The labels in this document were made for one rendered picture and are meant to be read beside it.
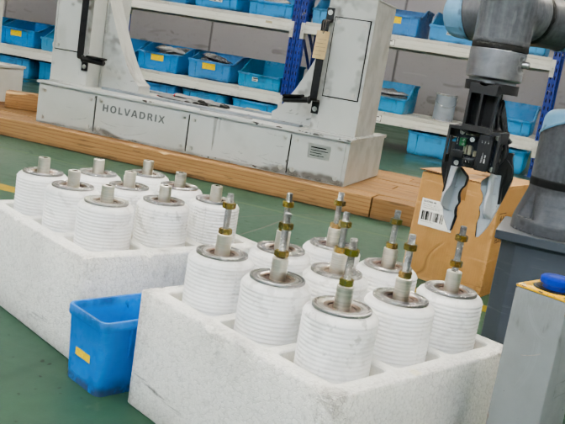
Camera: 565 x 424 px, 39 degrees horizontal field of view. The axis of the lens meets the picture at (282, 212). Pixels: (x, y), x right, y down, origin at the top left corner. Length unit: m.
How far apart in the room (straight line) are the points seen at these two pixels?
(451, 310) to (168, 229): 0.54
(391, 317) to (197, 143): 2.33
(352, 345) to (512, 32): 0.45
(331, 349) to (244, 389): 0.13
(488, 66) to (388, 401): 0.45
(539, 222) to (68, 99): 2.52
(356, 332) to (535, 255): 0.60
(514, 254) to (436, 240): 0.74
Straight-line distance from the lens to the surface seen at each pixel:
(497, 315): 1.52
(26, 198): 1.57
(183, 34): 10.53
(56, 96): 3.65
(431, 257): 2.22
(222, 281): 1.12
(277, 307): 1.04
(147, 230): 1.43
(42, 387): 1.29
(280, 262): 1.06
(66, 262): 1.36
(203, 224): 1.50
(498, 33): 1.10
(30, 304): 1.49
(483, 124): 1.11
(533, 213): 1.50
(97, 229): 1.36
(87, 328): 1.25
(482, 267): 2.16
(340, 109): 3.14
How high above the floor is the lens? 0.54
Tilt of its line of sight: 11 degrees down
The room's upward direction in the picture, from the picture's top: 9 degrees clockwise
